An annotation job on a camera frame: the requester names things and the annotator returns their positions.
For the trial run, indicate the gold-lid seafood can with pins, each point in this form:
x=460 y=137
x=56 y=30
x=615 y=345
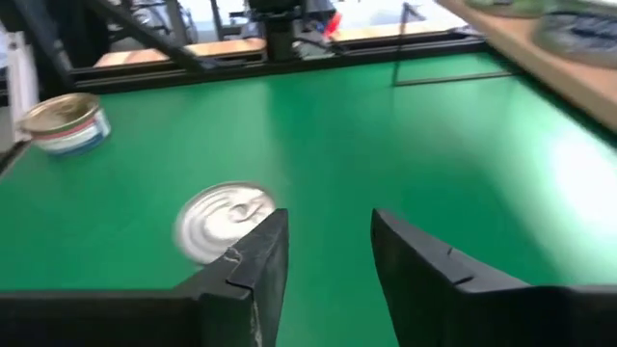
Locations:
x=65 y=123

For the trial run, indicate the green table mat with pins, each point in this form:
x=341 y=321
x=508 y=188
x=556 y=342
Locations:
x=337 y=168

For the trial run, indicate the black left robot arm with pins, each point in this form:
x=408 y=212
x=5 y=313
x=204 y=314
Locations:
x=279 y=29

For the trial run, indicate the wooden shelf black legs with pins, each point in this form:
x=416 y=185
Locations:
x=554 y=72

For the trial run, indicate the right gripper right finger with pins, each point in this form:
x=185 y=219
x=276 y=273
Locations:
x=458 y=308

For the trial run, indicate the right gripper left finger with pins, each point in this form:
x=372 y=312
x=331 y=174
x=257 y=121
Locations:
x=241 y=299

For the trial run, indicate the blue label tuna can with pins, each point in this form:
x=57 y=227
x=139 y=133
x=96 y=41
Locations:
x=217 y=221

